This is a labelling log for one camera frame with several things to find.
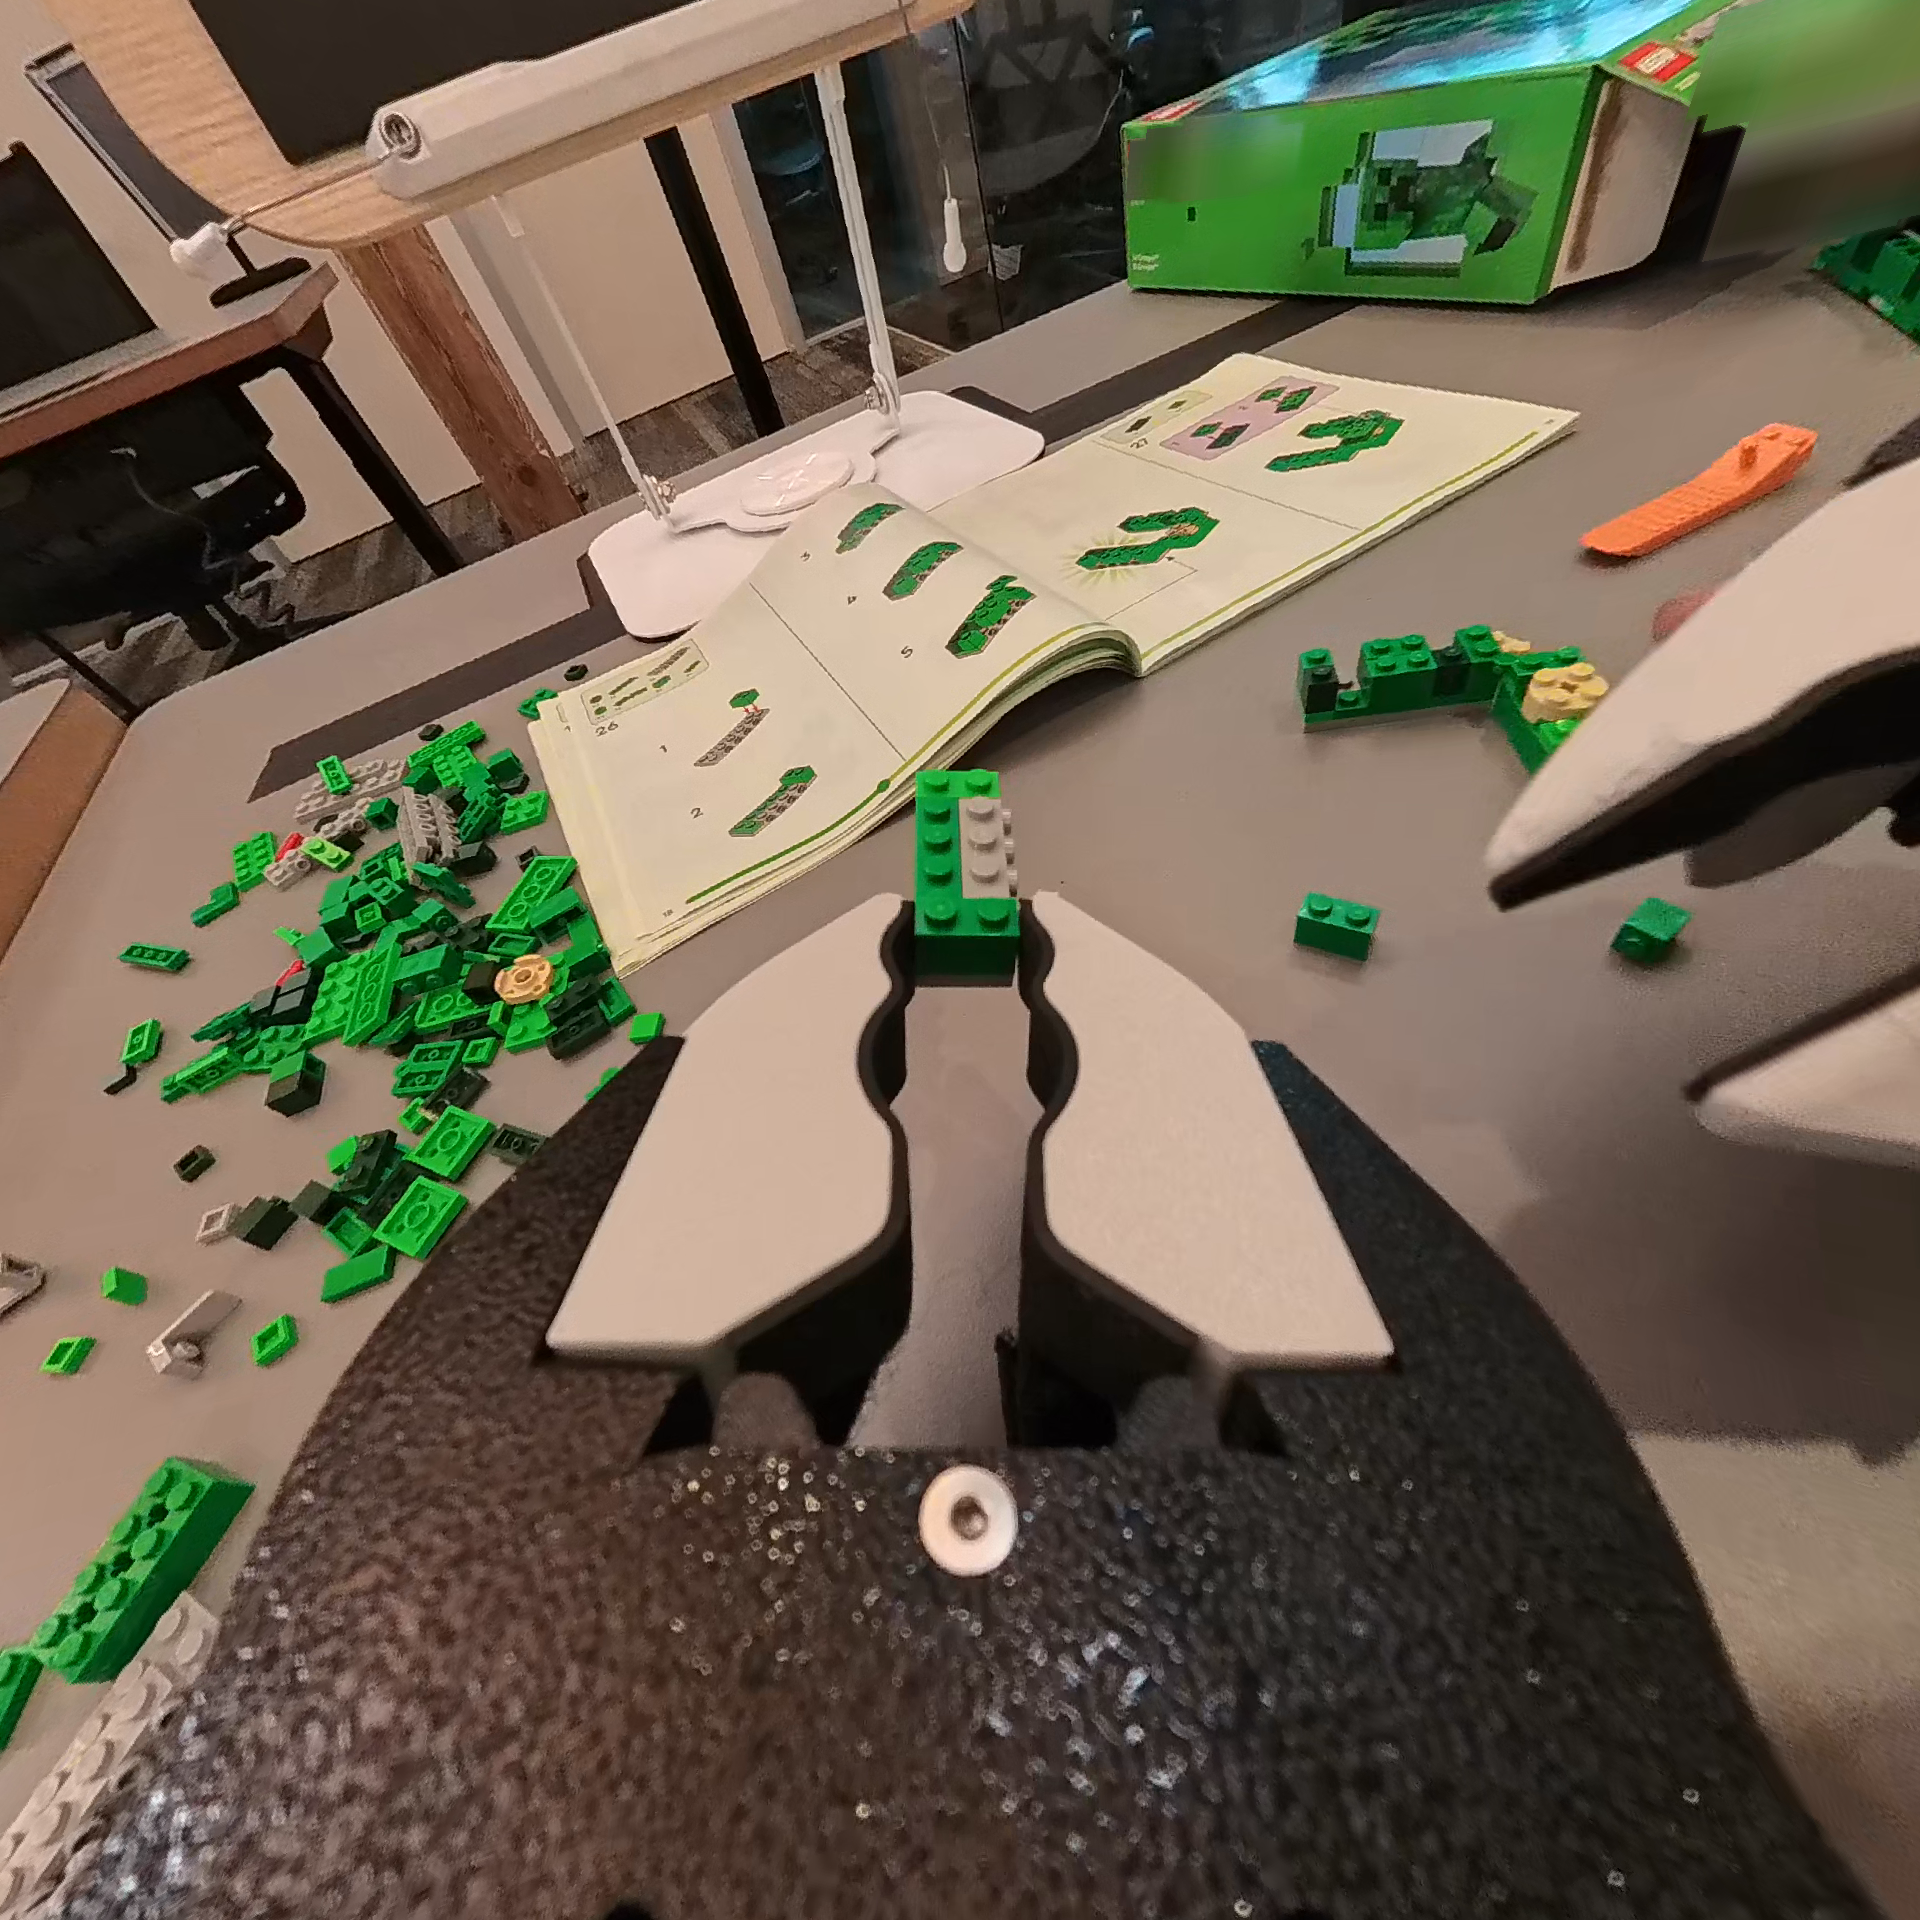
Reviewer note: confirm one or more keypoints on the green tan partial brick build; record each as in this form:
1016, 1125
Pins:
1412, 675

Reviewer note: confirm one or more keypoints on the wood-backed black panel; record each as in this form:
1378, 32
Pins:
450, 60

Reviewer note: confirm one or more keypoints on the orange brick separator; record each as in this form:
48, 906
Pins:
1694, 504

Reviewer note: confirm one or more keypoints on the grey desk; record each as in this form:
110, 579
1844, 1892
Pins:
1501, 1201

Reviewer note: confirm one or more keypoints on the long green brick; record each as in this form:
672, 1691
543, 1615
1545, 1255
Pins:
135, 1569

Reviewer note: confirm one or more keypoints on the grey brick plate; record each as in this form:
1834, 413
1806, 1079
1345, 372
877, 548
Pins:
159, 1651
60, 1800

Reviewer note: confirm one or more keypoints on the building instruction booklet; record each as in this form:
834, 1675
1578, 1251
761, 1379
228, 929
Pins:
809, 628

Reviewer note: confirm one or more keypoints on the grey bracket piece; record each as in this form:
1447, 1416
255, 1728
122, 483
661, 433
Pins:
193, 1332

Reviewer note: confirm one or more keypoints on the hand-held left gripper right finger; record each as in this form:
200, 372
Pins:
1200, 1185

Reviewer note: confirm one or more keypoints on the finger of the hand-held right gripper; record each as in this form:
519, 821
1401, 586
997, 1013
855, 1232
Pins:
1724, 691
1830, 1108

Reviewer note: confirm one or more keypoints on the small green cube brick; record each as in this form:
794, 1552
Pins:
1652, 931

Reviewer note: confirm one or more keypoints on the black mesh office chair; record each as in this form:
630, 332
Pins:
135, 511

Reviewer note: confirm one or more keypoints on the brown-top background desk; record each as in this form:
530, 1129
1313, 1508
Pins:
149, 359

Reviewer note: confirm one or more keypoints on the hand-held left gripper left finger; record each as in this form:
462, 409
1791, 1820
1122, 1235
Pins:
750, 1171

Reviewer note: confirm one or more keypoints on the wood-edged neighbouring desk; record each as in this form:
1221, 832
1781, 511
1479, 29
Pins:
60, 809

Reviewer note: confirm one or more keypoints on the green toy set box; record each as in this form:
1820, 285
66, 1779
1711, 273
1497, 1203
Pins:
1231, 224

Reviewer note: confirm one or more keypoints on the green two-stud brick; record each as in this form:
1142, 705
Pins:
1337, 922

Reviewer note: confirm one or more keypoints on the pile of green bricks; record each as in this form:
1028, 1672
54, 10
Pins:
389, 1004

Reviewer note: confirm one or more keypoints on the green grey brick assembly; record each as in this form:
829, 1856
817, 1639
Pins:
944, 839

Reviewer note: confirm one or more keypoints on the wooden post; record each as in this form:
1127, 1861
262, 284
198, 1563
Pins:
450, 376

